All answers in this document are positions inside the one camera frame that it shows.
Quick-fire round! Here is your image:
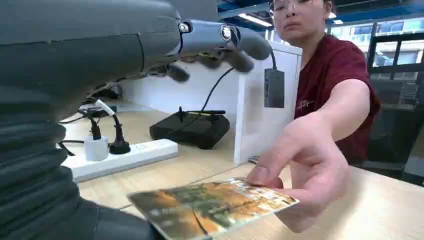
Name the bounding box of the white power strip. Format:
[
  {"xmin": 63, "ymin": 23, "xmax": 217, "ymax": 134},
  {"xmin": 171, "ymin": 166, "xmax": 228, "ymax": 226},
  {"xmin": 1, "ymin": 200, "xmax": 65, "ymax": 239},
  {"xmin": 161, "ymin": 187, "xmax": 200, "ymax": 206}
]
[{"xmin": 61, "ymin": 138, "xmax": 179, "ymax": 184}]

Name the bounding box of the black power plug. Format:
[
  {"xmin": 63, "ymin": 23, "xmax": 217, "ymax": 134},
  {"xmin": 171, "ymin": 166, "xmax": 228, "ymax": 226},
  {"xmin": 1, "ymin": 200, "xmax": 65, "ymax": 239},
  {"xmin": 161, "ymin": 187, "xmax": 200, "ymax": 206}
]
[{"xmin": 108, "ymin": 114, "xmax": 131, "ymax": 156}]

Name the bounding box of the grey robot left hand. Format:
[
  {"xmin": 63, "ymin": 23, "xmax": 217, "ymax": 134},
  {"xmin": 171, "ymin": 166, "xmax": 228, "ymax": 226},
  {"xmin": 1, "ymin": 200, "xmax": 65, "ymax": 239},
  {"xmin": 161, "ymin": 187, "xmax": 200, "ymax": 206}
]
[{"xmin": 0, "ymin": 0, "xmax": 273, "ymax": 240}]

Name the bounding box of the white desk partition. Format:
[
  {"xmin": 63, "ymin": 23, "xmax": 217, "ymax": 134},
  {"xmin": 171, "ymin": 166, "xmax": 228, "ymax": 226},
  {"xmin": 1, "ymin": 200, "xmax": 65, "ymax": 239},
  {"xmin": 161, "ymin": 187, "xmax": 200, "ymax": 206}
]
[{"xmin": 233, "ymin": 40, "xmax": 303, "ymax": 167}]

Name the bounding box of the person's hand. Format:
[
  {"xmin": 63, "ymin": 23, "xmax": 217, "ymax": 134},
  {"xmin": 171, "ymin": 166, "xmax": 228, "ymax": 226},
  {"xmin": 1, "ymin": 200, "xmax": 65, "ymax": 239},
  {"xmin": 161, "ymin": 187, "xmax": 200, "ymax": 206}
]
[{"xmin": 245, "ymin": 114, "xmax": 354, "ymax": 234}]

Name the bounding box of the white charger adapter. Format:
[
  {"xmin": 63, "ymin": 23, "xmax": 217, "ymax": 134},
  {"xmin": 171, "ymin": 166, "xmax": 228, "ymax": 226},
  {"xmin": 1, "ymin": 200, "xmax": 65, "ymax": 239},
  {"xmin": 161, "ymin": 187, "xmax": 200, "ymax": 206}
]
[{"xmin": 83, "ymin": 135, "xmax": 110, "ymax": 162}]

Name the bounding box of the printed orange green card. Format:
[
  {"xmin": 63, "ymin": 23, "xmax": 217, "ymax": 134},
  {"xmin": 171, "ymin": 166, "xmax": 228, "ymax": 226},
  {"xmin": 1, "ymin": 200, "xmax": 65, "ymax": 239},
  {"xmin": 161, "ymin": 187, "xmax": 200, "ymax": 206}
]
[{"xmin": 127, "ymin": 177, "xmax": 301, "ymax": 240}]

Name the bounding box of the black remote controller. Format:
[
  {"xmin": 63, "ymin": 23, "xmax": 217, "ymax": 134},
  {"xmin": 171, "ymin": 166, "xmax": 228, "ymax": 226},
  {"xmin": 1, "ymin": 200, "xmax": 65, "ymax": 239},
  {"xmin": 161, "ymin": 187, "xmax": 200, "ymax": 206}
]
[{"xmin": 149, "ymin": 106, "xmax": 231, "ymax": 150}]

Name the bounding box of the black metal rack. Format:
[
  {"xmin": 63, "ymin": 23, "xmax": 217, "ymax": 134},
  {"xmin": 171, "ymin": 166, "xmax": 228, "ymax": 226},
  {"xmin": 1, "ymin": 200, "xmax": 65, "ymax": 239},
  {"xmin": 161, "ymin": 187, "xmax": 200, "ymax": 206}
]
[{"xmin": 364, "ymin": 31, "xmax": 424, "ymax": 186}]

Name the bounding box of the grey usb hub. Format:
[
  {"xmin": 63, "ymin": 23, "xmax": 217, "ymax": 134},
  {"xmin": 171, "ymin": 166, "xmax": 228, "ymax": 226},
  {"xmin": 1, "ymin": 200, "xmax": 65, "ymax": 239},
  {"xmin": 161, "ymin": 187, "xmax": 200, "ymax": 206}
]
[{"xmin": 263, "ymin": 68, "xmax": 286, "ymax": 109}]

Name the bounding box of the long ceiling light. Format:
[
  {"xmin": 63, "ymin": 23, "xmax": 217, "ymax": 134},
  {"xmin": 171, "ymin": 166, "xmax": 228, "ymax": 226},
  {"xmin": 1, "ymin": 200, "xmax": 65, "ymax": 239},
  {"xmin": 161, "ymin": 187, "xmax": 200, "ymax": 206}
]
[{"xmin": 237, "ymin": 13, "xmax": 274, "ymax": 28}]

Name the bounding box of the thin black cable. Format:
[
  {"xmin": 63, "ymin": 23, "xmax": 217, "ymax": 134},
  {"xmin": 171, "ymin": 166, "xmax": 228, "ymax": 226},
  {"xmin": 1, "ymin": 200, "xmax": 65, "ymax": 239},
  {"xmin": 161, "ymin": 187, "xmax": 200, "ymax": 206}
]
[{"xmin": 165, "ymin": 67, "xmax": 235, "ymax": 137}]

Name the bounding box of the white usb connector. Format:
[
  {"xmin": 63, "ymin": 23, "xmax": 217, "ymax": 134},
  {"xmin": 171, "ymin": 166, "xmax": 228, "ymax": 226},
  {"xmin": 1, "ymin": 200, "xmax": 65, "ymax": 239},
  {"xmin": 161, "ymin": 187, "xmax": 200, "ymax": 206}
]
[{"xmin": 94, "ymin": 99, "xmax": 116, "ymax": 117}]

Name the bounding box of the person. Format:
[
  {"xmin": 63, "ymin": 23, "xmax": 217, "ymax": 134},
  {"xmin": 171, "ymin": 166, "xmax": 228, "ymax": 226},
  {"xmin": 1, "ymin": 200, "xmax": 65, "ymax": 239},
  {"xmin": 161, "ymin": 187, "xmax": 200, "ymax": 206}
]
[{"xmin": 245, "ymin": 0, "xmax": 382, "ymax": 234}]

